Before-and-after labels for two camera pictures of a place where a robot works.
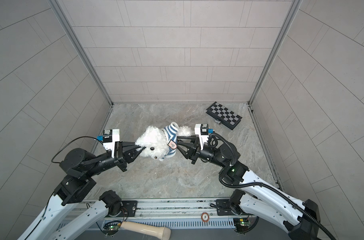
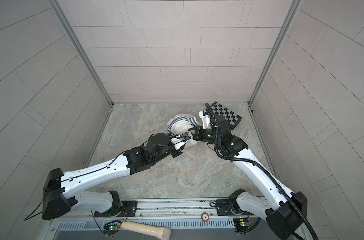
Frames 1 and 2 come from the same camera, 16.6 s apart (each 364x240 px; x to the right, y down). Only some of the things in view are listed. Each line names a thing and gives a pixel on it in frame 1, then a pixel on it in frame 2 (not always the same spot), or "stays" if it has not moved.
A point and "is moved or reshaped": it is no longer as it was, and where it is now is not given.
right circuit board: [242, 224] stays
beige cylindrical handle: [158, 232] stays
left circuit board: [112, 227] stays
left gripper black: [118, 160] -> [177, 152]
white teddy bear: [155, 141] is moved or reshaped
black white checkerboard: [226, 116] stays
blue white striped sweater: [171, 131] is moved or reshaped
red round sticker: [205, 217] stays
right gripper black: [199, 153] -> [198, 136]
